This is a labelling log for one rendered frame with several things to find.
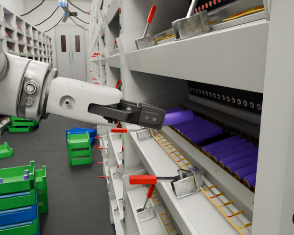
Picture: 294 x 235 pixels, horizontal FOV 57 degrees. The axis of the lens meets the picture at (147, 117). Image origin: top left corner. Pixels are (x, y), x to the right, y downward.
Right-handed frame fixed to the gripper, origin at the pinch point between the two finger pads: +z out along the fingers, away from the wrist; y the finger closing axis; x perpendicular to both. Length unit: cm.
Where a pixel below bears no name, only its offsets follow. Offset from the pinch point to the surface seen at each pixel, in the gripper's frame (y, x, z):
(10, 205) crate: 89, 69, -32
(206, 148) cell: -2.5, 2.8, 9.9
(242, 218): -18.8, 5.7, 7.2
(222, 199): -14.6, 5.7, 7.2
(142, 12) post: 33.5, -22.1, 0.0
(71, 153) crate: 203, 77, -7
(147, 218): 16.2, 26.7, 10.4
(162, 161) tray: 2.5, 7.7, 5.1
